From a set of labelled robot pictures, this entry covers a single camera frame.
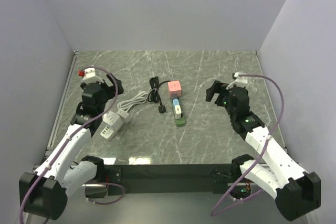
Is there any small white charger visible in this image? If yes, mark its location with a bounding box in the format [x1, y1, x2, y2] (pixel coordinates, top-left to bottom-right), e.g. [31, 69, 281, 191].
[173, 105, 182, 119]

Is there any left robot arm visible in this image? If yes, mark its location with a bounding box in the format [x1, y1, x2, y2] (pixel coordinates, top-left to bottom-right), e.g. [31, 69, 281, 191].
[19, 67, 124, 223]

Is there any pink cube socket adapter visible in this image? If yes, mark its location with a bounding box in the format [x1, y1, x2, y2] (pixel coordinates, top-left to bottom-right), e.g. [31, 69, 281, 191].
[167, 80, 182, 97]

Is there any blue charger plug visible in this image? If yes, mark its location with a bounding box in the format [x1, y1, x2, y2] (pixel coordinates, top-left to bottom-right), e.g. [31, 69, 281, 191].
[172, 99, 180, 106]

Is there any black power cord with plug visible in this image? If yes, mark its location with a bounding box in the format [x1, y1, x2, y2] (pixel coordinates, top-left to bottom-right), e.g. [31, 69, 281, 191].
[148, 76, 171, 115]

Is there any aluminium rail frame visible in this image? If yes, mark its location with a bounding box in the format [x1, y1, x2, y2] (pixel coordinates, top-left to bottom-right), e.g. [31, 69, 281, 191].
[32, 50, 80, 170]

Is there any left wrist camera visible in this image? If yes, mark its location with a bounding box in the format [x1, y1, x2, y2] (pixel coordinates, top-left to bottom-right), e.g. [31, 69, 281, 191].
[78, 68, 103, 83]

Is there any purple cable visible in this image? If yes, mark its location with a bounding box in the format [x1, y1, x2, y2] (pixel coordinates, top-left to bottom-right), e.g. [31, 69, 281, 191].
[18, 66, 125, 224]
[209, 73, 286, 217]

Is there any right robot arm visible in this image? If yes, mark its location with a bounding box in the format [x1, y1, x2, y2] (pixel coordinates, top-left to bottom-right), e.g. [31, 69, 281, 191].
[206, 75, 321, 221]

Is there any white power strip block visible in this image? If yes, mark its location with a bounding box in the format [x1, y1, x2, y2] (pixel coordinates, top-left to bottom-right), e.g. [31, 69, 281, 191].
[100, 109, 130, 139]

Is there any green power strip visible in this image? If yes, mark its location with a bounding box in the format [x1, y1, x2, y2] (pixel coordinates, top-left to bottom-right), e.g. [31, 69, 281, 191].
[171, 98, 186, 127]

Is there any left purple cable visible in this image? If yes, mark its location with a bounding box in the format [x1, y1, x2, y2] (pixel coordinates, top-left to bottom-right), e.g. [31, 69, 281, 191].
[18, 66, 125, 224]

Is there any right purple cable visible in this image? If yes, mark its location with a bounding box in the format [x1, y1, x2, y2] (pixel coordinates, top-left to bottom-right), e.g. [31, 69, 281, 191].
[209, 73, 286, 217]

